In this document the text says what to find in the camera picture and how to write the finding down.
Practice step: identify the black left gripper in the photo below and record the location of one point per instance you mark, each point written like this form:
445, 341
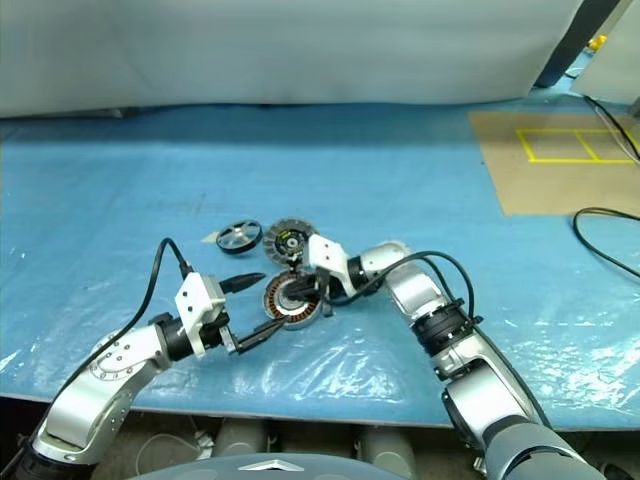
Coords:
215, 336

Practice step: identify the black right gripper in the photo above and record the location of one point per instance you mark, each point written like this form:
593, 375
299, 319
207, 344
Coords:
324, 292

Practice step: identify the silver motor housing copper windings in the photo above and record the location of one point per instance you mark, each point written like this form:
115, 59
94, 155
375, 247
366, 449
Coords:
272, 301

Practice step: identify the motor rotor with yellow centre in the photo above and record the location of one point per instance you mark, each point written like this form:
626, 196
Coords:
275, 250

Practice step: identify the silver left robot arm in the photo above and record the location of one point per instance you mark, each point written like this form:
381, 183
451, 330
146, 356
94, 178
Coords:
100, 370

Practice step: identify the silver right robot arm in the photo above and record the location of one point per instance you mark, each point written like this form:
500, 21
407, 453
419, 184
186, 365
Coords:
415, 290

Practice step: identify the small beige tape piece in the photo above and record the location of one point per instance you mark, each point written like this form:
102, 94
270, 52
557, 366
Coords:
210, 239

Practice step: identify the blue plastic table cover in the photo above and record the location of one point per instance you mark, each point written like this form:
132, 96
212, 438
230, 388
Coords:
350, 175

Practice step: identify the grey rounded cylinder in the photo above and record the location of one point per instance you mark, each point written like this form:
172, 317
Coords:
240, 440
387, 447

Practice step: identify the grey robot torso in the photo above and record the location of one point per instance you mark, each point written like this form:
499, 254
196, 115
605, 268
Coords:
275, 471

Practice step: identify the white backdrop sheet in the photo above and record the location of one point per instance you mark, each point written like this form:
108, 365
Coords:
250, 50

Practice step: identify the brown cardboard mat yellow tape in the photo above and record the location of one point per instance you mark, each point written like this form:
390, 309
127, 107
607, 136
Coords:
550, 190

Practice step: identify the dark grey panel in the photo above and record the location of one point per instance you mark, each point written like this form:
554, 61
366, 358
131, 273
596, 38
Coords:
570, 45

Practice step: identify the small yellow object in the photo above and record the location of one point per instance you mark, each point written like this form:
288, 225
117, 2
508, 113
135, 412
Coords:
596, 43

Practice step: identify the white board panel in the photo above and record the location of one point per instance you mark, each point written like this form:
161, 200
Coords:
620, 60

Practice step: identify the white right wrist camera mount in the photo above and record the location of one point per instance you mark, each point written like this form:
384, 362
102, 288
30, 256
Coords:
325, 255

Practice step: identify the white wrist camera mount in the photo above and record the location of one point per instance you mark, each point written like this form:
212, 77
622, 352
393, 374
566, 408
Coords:
192, 305
325, 255

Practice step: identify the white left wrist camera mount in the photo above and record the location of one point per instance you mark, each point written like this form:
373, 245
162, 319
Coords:
192, 305

